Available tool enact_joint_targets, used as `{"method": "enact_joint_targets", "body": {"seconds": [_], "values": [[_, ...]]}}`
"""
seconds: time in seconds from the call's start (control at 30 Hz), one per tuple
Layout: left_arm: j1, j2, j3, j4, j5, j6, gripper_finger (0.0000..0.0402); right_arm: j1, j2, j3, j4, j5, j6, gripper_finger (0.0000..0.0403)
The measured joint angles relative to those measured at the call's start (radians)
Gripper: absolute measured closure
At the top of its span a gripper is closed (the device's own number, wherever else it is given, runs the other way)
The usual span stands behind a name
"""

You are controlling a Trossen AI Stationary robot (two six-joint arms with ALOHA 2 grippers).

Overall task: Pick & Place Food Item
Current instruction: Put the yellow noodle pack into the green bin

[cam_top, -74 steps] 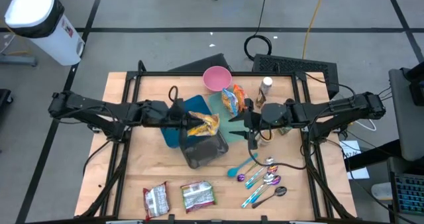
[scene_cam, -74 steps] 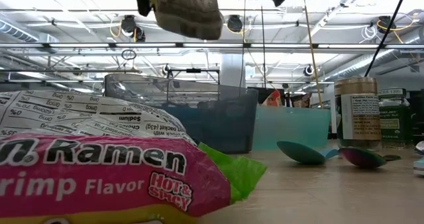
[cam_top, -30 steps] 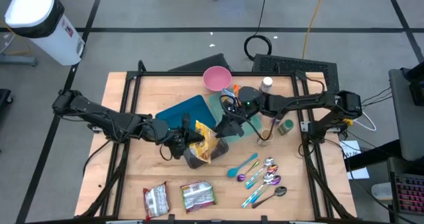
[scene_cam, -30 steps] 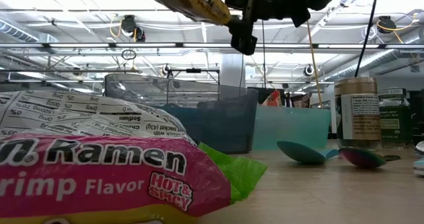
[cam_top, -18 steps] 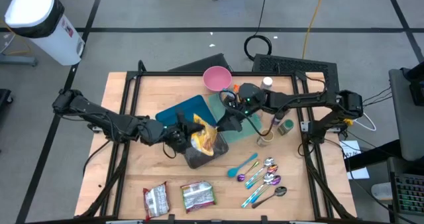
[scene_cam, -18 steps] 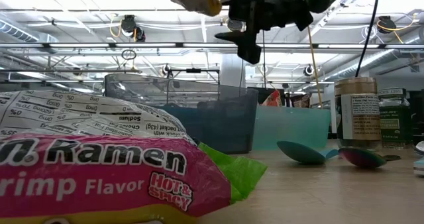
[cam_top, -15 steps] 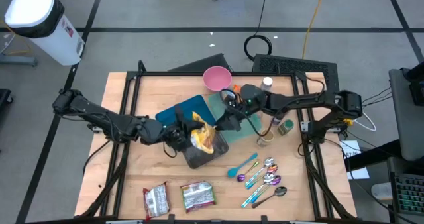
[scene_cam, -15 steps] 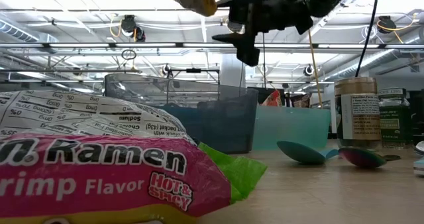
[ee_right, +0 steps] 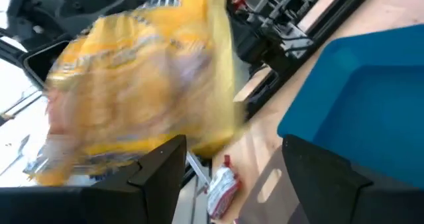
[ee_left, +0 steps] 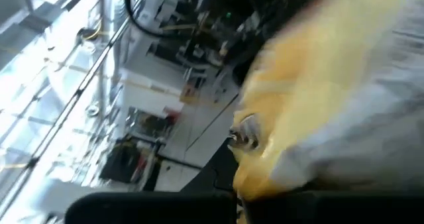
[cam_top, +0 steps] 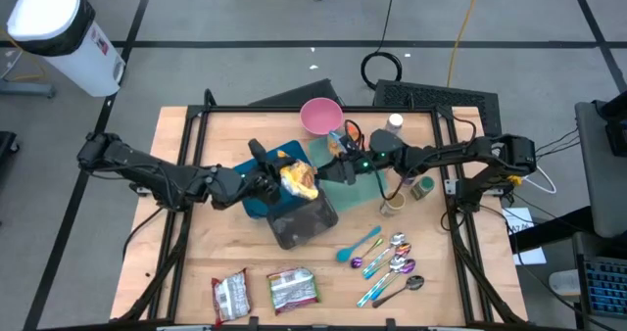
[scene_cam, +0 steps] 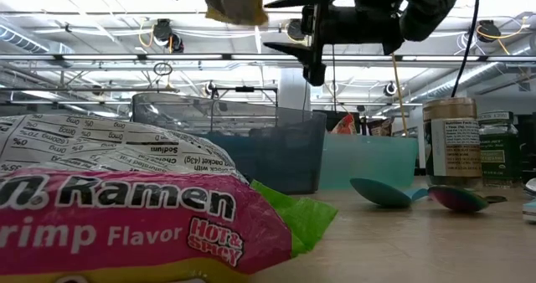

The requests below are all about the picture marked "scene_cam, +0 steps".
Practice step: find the yellow ramen packet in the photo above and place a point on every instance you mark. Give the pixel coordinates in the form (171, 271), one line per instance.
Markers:
(234, 2)

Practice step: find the small iridescent purple spoon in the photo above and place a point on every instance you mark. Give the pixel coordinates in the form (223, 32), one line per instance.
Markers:
(456, 199)

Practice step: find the tan lid spice jar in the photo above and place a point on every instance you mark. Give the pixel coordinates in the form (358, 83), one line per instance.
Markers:
(452, 149)

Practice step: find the grey translucent plastic bin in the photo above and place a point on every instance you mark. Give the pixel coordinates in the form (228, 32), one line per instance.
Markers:
(272, 149)

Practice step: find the green herb spice jar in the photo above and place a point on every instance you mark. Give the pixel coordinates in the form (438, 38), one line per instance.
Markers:
(500, 157)

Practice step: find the light green plastic bin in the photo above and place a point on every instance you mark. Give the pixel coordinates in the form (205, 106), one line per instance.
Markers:
(368, 161)

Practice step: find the black gantry frame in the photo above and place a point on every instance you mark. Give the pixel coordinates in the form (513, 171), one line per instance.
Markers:
(245, 89)

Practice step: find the teal plastic spoon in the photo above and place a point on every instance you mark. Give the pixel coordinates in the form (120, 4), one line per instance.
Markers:
(379, 193)

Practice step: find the orange ramen packet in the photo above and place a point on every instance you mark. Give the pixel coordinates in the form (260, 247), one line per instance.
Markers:
(345, 126)

